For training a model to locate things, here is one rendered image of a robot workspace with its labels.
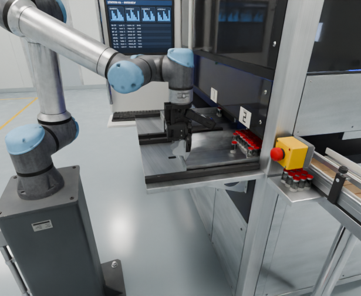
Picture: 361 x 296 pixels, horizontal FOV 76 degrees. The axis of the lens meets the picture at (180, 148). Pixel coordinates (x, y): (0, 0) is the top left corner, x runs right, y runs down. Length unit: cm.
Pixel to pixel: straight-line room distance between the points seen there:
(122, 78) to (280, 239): 88
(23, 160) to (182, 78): 57
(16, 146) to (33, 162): 7
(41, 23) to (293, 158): 74
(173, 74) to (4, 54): 609
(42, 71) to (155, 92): 88
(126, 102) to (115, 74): 107
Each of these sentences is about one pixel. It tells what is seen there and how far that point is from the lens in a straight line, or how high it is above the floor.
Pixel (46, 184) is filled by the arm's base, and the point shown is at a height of 83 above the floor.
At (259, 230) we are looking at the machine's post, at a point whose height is 63.
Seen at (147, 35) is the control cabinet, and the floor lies 128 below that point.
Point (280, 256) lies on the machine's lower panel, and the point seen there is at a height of 43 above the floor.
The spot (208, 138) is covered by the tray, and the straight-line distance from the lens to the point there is 105.
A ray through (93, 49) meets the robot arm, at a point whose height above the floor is 127.
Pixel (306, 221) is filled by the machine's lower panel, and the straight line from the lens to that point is 111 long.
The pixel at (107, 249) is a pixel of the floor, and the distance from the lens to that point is 177.
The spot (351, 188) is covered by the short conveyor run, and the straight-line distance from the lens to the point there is 80.
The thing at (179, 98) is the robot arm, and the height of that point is 113.
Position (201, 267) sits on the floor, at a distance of 163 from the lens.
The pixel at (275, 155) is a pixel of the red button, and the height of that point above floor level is 100.
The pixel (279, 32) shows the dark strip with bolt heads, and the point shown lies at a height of 131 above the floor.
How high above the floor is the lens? 132
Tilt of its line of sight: 27 degrees down
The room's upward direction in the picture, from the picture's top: straight up
